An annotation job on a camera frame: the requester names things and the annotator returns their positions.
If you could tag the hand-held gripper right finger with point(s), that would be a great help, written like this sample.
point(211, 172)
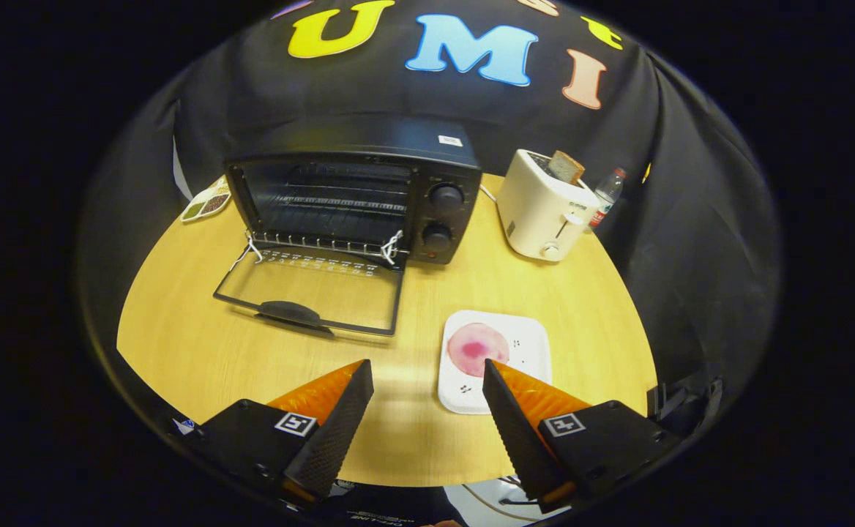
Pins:
point(519, 439)

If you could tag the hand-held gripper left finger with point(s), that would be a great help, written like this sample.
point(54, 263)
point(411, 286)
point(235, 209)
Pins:
point(332, 439)

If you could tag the white square plate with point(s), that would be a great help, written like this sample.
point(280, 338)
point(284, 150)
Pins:
point(526, 344)

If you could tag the pink round food slice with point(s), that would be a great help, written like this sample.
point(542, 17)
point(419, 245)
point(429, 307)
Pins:
point(471, 350)

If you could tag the black toaster oven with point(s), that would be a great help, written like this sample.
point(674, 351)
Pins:
point(369, 135)

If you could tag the white pop-up toaster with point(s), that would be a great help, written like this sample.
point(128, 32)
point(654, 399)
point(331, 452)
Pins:
point(537, 212)

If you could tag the plastic water bottle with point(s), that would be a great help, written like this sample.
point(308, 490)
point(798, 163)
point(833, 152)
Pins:
point(607, 197)

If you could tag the white divided dish with beans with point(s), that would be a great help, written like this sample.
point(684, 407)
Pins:
point(208, 203)

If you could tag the brown bread slice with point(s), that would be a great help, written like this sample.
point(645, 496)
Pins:
point(565, 168)

